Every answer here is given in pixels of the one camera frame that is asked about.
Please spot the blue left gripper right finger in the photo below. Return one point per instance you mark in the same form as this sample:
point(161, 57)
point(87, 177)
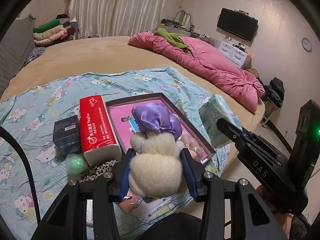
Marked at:
point(193, 171)

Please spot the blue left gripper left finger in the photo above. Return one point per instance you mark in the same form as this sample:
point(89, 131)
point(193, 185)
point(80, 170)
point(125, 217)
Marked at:
point(120, 185)

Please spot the leopard print scrunchie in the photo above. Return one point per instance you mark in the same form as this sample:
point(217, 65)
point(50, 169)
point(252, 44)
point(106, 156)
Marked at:
point(93, 172)

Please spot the cream plush purple dress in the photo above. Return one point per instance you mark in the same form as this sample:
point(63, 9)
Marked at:
point(156, 170)

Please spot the green sponge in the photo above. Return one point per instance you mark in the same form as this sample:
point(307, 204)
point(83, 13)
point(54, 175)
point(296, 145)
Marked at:
point(76, 164)

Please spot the light blue tissue pack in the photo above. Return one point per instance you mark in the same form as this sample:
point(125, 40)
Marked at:
point(210, 112)

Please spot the pink puff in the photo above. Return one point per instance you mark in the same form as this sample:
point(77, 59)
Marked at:
point(197, 152)

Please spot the person's right hand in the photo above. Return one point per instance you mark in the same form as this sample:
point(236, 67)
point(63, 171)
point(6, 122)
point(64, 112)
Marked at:
point(292, 226)

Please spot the pink cloth pack in plastic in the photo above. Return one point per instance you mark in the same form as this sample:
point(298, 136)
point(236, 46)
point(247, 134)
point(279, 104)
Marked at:
point(129, 202)

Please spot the red tissue box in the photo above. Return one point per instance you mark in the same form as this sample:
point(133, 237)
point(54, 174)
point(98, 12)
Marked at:
point(98, 139)

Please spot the purple tray box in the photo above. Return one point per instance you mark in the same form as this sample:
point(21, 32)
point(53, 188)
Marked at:
point(165, 119)

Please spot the dark blue cosmetic box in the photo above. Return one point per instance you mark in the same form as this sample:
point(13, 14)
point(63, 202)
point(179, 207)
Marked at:
point(66, 136)

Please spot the dark clothes on chair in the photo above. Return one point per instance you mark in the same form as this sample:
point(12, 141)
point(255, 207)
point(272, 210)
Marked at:
point(275, 91)

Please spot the pink quilt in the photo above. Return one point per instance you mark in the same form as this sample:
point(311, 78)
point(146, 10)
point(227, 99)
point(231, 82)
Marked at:
point(209, 63)

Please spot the white drawer cabinet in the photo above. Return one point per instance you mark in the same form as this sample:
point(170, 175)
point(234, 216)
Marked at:
point(237, 56)

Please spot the green garment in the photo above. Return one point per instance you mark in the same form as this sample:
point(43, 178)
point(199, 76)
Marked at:
point(173, 38)

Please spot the stack of folded clothes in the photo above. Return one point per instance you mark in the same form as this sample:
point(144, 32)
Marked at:
point(60, 29)

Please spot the white curtains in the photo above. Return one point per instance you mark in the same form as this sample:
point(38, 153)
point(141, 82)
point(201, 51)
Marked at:
point(115, 17)

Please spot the grey quilted sofa cover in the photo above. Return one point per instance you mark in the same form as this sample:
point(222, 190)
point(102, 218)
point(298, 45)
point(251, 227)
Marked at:
point(16, 45)

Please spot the wall clock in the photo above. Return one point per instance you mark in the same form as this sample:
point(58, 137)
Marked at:
point(306, 44)

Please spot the black wall television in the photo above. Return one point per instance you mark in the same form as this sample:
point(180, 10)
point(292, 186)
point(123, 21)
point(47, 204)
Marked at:
point(238, 24)

